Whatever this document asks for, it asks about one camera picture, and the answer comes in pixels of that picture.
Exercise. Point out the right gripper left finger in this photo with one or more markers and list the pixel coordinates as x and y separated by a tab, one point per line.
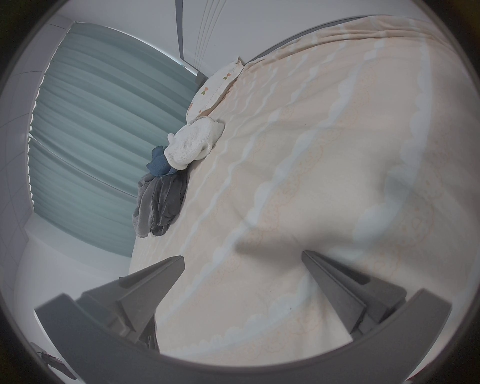
138	296

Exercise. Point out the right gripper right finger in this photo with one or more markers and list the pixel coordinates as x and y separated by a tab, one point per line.
356	296

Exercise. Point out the black T-shirt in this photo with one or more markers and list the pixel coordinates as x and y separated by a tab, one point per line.
150	335

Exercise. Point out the bed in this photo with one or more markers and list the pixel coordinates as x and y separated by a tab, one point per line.
318	187

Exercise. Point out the pile of clothes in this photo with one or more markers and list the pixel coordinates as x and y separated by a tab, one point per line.
172	176

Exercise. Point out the blue-green curtain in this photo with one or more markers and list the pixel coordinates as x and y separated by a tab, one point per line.
112	93
82	202

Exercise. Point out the white printed pillow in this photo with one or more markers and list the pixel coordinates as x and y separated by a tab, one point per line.
213	88

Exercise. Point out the grey bedside table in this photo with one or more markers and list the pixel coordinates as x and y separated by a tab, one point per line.
201	77

